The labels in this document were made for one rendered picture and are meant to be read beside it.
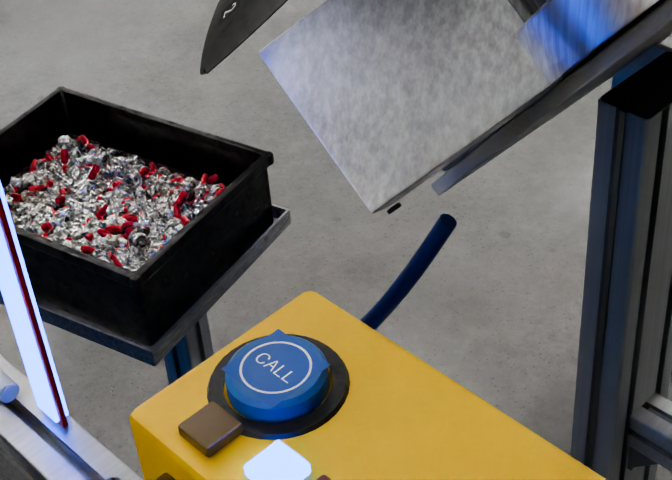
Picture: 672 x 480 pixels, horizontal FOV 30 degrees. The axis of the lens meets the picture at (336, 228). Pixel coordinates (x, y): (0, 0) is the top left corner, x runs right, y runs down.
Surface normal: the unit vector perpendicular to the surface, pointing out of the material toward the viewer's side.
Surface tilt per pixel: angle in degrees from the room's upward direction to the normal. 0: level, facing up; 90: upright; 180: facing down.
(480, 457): 0
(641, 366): 90
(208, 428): 0
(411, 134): 55
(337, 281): 0
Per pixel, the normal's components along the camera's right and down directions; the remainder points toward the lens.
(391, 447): -0.07, -0.78
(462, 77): -0.18, 0.07
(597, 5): -0.65, 0.43
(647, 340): 0.70, 0.41
